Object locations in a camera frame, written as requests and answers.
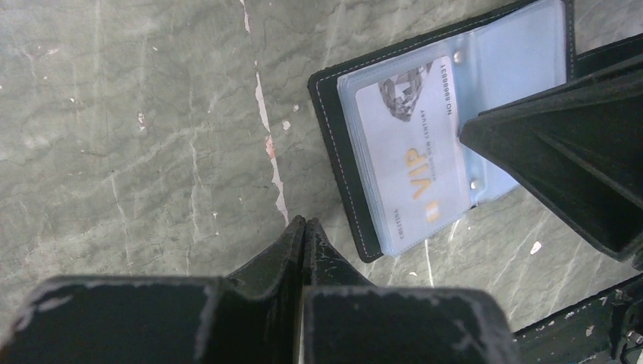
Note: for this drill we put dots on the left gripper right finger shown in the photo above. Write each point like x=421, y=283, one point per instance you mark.
x=347, y=319

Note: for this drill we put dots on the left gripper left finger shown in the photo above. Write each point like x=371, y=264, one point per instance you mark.
x=248, y=316

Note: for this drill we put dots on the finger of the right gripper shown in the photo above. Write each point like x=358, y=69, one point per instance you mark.
x=578, y=149

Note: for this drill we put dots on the silver VIP card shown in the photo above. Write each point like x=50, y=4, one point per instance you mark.
x=409, y=122

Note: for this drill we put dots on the black card holder wallet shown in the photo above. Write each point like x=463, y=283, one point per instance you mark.
x=498, y=57

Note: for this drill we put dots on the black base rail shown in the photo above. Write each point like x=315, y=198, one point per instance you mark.
x=603, y=328

